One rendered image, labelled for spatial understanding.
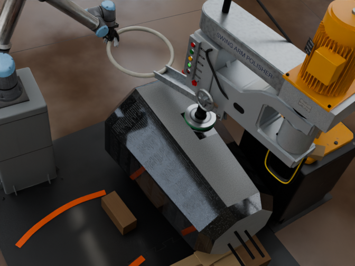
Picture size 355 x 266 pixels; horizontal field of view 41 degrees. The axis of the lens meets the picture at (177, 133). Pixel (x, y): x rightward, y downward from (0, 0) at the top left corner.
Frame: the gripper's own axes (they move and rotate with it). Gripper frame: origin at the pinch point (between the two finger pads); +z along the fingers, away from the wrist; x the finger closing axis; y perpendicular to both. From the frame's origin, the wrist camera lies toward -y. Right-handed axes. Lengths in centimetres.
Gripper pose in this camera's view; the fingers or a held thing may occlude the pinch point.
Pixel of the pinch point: (112, 44)
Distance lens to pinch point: 353.4
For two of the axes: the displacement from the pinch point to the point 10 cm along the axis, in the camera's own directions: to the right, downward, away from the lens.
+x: 9.3, 3.2, -1.9
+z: -0.6, 6.2, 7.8
